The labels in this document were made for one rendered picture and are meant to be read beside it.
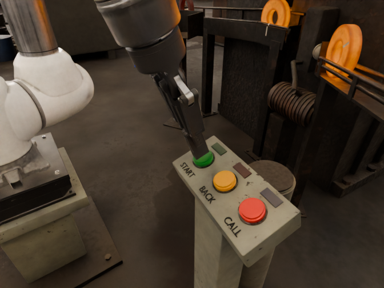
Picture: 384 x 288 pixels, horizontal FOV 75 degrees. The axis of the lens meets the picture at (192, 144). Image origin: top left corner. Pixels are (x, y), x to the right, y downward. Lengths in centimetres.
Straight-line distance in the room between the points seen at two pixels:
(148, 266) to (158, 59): 85
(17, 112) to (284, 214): 67
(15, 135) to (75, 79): 23
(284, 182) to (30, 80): 71
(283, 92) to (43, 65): 83
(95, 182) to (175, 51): 115
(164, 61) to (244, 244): 28
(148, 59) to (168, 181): 105
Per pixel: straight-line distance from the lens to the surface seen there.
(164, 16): 32
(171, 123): 182
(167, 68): 34
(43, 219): 85
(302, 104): 101
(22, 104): 79
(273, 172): 62
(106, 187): 136
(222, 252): 51
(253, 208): 40
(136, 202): 126
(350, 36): 87
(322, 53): 100
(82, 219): 123
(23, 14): 81
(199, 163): 48
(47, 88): 81
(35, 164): 84
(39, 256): 104
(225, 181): 44
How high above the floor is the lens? 91
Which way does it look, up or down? 35 degrees down
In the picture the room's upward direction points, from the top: straight up
